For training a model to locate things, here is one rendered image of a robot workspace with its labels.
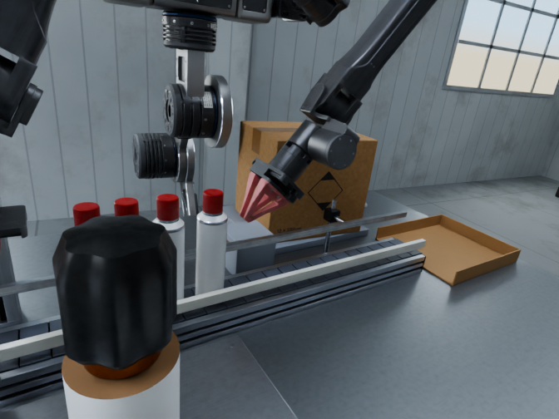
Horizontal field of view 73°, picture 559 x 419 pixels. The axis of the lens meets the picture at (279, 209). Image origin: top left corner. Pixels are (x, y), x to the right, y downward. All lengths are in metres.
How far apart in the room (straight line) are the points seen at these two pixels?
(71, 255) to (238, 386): 0.36
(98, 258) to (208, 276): 0.42
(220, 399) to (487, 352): 0.51
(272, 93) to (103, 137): 1.40
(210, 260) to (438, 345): 0.45
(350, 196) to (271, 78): 2.41
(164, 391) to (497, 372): 0.61
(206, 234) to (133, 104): 2.48
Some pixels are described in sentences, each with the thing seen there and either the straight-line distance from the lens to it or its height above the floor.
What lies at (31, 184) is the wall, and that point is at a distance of 3.18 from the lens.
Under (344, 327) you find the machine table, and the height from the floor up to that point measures 0.83.
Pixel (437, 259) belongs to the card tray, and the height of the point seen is 0.83.
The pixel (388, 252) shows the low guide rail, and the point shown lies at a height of 0.91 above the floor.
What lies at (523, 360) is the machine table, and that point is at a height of 0.83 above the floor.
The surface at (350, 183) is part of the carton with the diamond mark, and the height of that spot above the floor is 1.00.
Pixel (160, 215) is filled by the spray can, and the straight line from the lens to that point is 0.60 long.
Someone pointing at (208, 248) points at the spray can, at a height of 0.99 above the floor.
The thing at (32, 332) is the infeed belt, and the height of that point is 0.88.
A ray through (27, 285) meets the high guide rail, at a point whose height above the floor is 0.96.
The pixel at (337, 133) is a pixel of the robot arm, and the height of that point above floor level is 1.20.
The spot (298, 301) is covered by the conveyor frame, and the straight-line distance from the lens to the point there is 0.77.
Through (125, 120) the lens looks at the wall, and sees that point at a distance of 3.08.
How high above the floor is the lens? 1.30
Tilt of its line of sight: 22 degrees down
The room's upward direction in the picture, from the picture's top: 6 degrees clockwise
